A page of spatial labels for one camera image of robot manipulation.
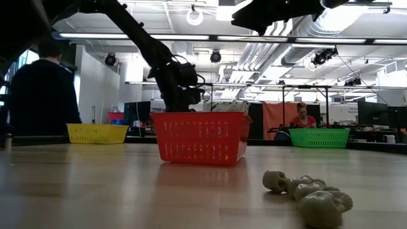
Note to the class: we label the long LED light bar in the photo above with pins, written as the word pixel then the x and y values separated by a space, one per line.
pixel 95 36

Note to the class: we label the blue round bag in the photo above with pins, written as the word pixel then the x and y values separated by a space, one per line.
pixel 282 136

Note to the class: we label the orange fabric partition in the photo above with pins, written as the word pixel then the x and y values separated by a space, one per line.
pixel 276 117

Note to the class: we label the red plastic basket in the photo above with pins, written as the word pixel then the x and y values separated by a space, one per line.
pixel 200 136

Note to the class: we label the black cabinet panel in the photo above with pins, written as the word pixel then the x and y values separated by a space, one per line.
pixel 256 121

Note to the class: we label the white mug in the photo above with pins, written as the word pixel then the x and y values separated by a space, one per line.
pixel 389 139

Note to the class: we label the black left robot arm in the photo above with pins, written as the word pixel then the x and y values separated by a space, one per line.
pixel 133 28

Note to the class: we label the black overhead mount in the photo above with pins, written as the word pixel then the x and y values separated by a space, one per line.
pixel 229 2

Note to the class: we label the large window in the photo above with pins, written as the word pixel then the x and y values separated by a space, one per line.
pixel 30 57

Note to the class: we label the red storage bin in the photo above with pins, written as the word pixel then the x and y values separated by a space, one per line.
pixel 115 116

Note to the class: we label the black round ceiling speaker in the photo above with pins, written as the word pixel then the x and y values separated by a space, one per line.
pixel 110 59
pixel 215 56

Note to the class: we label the person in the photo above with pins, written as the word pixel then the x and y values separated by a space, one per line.
pixel 303 122
pixel 44 95

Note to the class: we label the white cup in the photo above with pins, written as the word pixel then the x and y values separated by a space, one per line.
pixel 8 143

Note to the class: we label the black computer monitor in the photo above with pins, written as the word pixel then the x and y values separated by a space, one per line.
pixel 399 117
pixel 136 111
pixel 372 113

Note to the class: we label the patterned box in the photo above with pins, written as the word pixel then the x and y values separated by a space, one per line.
pixel 225 106

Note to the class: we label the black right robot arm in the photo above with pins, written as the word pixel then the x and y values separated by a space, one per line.
pixel 334 3

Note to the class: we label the black metal station frame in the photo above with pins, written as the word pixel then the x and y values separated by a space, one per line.
pixel 305 86

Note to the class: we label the yellow plastic basket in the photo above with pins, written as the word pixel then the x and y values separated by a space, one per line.
pixel 97 133

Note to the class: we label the black aluminium table frame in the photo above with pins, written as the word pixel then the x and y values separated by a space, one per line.
pixel 38 141

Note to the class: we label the green plastic basket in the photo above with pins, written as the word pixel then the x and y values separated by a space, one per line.
pixel 319 137

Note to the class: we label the silver ventilation duct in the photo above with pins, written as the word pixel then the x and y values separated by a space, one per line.
pixel 295 55

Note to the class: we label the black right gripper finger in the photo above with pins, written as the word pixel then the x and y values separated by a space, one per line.
pixel 254 11
pixel 251 20

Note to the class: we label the black ceiling-mounted camera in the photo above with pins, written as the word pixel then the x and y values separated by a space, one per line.
pixel 322 57

